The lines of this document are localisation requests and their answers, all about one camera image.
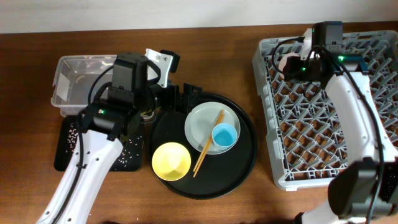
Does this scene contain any pink plastic cup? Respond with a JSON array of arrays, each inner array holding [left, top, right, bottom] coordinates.
[[277, 53, 302, 79]]

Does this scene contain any grey dishwasher rack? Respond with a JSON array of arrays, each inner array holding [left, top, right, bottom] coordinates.
[[252, 30, 397, 191]]

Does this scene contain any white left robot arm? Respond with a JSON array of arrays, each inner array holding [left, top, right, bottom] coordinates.
[[38, 49, 201, 223]]

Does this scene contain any blue plastic cup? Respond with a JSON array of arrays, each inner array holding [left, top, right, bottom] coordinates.
[[211, 123, 238, 150]]

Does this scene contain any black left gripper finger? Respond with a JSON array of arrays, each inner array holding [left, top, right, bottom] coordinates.
[[181, 83, 202, 114], [165, 85, 180, 113]]

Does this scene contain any black rectangular tray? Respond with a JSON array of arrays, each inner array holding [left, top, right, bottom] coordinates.
[[53, 115, 145, 172]]

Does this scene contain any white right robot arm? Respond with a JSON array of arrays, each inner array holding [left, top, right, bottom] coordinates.
[[280, 21, 397, 223]]

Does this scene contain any grey round plate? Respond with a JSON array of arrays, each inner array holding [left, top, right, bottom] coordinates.
[[184, 102, 241, 152]]

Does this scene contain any round black tray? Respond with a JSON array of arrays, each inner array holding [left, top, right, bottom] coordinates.
[[147, 93, 258, 199]]

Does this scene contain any clear plastic bin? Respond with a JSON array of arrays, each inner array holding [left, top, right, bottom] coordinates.
[[51, 55, 116, 117]]

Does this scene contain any yellow bowl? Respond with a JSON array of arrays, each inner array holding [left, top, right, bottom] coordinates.
[[151, 142, 192, 181]]

